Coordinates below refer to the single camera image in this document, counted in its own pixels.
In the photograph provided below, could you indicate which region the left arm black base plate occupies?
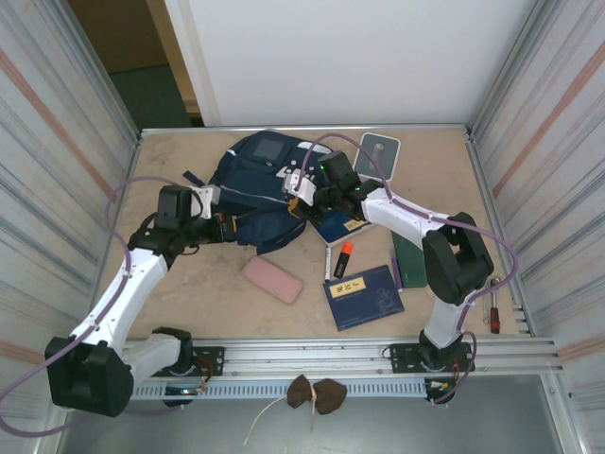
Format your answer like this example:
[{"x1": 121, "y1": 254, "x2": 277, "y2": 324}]
[{"x1": 188, "y1": 346, "x2": 226, "y2": 378}]

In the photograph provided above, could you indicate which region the dark green notebook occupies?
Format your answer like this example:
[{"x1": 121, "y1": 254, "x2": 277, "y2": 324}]
[{"x1": 391, "y1": 231, "x2": 429, "y2": 289}]

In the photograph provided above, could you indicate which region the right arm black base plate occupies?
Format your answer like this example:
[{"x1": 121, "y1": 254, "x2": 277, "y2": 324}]
[{"x1": 389, "y1": 342, "x2": 474, "y2": 375}]

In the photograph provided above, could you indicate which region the blue notebook with dragon print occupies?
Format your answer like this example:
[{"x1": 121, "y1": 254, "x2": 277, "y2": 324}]
[{"x1": 322, "y1": 264, "x2": 406, "y2": 334}]

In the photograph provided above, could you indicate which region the grooved aluminium mounting rail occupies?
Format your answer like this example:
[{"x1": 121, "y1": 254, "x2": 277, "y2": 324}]
[{"x1": 122, "y1": 336, "x2": 566, "y2": 382}]

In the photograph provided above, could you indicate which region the blue notebook yellow label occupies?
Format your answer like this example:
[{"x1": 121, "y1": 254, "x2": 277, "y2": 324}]
[{"x1": 314, "y1": 210, "x2": 371, "y2": 247}]

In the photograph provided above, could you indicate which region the navy blue backpack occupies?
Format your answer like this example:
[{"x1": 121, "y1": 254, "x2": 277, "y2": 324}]
[{"x1": 182, "y1": 131, "x2": 332, "y2": 256}]

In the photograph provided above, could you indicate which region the brown cloth bundle with string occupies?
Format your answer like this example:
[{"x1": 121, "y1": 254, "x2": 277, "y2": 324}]
[{"x1": 243, "y1": 374, "x2": 349, "y2": 445}]

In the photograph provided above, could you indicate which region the slim aluminium table edge bar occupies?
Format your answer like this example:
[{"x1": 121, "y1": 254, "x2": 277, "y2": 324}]
[{"x1": 139, "y1": 124, "x2": 472, "y2": 138}]

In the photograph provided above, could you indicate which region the grey white tissue box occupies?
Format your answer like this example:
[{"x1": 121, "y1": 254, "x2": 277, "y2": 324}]
[{"x1": 353, "y1": 131, "x2": 403, "y2": 183}]

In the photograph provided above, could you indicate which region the white door frame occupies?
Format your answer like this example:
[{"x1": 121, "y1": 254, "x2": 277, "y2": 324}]
[{"x1": 163, "y1": 0, "x2": 223, "y2": 128}]

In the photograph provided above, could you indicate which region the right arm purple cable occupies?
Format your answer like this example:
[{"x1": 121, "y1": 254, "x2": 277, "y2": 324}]
[{"x1": 295, "y1": 133, "x2": 519, "y2": 406}]

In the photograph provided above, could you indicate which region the pink pencil case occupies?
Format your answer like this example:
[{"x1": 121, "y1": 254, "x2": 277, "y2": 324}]
[{"x1": 241, "y1": 254, "x2": 303, "y2": 307}]

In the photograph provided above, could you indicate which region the slotted grey cable duct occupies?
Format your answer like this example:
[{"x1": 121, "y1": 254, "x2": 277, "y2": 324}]
[{"x1": 131, "y1": 380, "x2": 429, "y2": 401}]

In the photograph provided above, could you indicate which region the small black controller board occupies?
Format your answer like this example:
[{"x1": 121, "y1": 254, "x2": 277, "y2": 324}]
[
  {"x1": 163, "y1": 385, "x2": 209, "y2": 409},
  {"x1": 423, "y1": 376, "x2": 458, "y2": 407}
]

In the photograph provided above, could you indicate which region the black orange highlighter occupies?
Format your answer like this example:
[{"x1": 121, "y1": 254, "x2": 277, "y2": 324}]
[{"x1": 333, "y1": 241, "x2": 354, "y2": 280}]

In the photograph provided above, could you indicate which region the red handled ratchet driver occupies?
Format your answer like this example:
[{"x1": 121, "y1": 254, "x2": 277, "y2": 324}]
[{"x1": 489, "y1": 277, "x2": 504, "y2": 335}]

